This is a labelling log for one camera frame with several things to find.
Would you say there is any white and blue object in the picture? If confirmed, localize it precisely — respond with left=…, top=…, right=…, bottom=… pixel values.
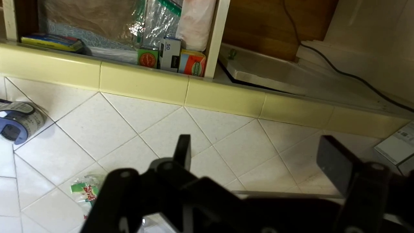
left=0, top=99, right=47, bottom=147

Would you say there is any open white drawer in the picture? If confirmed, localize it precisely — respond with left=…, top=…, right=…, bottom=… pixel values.
left=0, top=0, right=232, bottom=81

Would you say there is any small green box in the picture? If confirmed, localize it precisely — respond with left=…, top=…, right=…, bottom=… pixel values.
left=135, top=47, right=160, bottom=70

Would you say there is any white and black box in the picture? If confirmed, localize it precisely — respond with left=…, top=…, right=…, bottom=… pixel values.
left=157, top=37, right=183, bottom=73

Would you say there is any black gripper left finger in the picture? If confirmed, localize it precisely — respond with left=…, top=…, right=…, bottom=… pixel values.
left=173, top=134, right=194, bottom=173

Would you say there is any green candy wrapper packet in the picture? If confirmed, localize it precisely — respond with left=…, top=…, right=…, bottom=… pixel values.
left=68, top=174, right=103, bottom=214

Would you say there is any black power cable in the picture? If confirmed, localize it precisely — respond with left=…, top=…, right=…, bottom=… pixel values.
left=282, top=0, right=414, bottom=114

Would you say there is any white flat board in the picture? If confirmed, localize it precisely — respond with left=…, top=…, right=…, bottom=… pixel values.
left=218, top=43, right=314, bottom=96

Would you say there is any white cloth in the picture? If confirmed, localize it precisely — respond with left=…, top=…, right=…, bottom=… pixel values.
left=174, top=0, right=218, bottom=53

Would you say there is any clear plastic zip bag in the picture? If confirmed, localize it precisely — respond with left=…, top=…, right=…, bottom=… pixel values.
left=130, top=0, right=183, bottom=50

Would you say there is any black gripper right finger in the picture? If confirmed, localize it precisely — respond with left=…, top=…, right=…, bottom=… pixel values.
left=315, top=135, right=364, bottom=205

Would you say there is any yellow and blue sponge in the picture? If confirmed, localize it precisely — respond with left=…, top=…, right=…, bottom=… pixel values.
left=19, top=33, right=89, bottom=56

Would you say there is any orange and green box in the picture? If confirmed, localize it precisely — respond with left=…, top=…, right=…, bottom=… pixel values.
left=177, top=48, right=208, bottom=79

